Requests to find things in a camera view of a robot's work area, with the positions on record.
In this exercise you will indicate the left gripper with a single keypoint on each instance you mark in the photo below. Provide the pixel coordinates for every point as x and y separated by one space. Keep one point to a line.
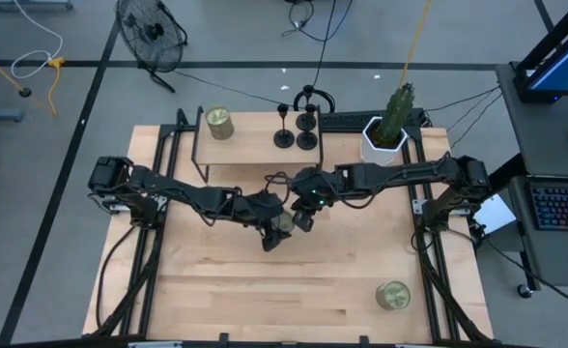
260 210

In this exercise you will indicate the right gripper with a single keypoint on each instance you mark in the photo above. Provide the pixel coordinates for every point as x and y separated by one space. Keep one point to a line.
313 186

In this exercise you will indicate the black candlestick holder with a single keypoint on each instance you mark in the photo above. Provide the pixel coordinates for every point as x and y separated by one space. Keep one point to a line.
307 141
301 123
284 139

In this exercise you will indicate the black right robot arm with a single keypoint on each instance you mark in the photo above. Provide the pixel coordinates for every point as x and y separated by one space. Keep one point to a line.
385 176

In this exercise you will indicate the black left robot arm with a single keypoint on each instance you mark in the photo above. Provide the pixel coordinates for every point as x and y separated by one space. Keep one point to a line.
187 193

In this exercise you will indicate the wooden shelf riser black legs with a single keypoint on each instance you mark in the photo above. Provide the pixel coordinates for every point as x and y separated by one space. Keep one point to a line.
250 145

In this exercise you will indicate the black table edge clip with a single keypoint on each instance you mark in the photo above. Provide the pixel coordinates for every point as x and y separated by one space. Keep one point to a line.
224 338
361 339

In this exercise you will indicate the green cactus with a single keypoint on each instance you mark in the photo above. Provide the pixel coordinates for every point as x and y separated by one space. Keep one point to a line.
395 113

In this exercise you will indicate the white paper sheet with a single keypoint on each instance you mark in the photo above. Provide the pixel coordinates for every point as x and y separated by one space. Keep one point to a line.
494 215

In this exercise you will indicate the black floor fan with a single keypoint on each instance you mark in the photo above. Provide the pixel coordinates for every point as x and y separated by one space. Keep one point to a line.
151 34

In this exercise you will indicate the grey desk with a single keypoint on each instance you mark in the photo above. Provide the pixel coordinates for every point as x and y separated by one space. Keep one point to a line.
545 145

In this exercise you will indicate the backlit colourful keyboard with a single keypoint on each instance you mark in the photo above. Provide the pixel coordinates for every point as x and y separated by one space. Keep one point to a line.
561 208

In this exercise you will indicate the yellow pole black foot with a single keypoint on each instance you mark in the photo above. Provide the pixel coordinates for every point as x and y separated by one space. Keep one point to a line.
25 92

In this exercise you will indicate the black aluminium rig frame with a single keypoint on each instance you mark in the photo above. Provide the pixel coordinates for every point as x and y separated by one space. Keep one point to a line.
168 129

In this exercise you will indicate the silver aluminium bracket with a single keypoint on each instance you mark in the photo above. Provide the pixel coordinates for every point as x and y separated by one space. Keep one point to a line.
156 345

